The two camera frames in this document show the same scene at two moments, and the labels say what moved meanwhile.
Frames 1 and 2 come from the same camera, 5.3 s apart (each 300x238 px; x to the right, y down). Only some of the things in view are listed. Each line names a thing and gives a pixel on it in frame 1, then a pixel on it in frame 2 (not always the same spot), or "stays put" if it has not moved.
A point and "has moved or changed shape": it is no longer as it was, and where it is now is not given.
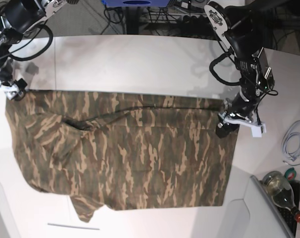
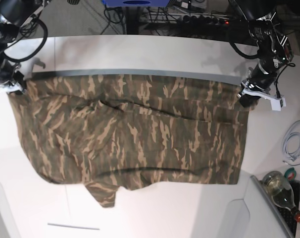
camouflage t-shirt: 126,151 has moved or changed shape
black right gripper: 242,105 → 263,75
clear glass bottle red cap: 281,193 stays put
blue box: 136,3 stays put
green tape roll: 290,174 stays put
